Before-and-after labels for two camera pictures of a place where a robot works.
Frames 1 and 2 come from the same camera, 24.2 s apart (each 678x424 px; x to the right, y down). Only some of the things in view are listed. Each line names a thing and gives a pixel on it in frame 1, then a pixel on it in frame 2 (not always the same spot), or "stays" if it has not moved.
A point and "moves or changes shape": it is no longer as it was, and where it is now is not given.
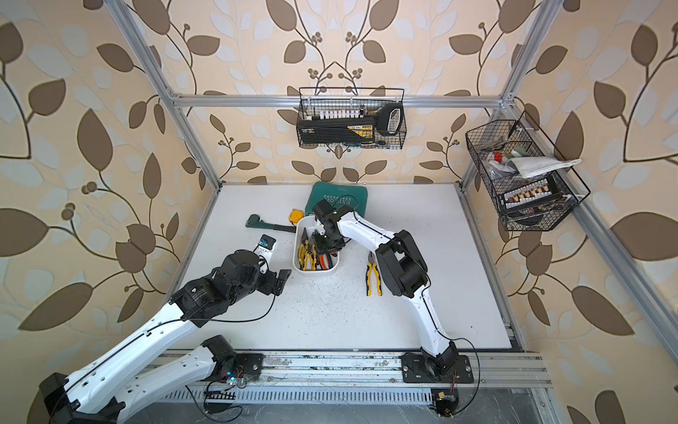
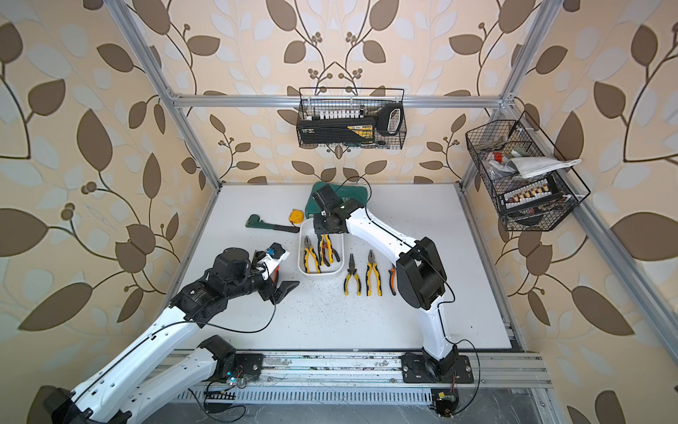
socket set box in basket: (535, 193) stays
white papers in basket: (526, 167) stays
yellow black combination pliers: (372, 266) stays
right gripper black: (321, 248) -> (319, 226)
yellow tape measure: (296, 215) stays
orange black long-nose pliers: (323, 263) moves or changes shape
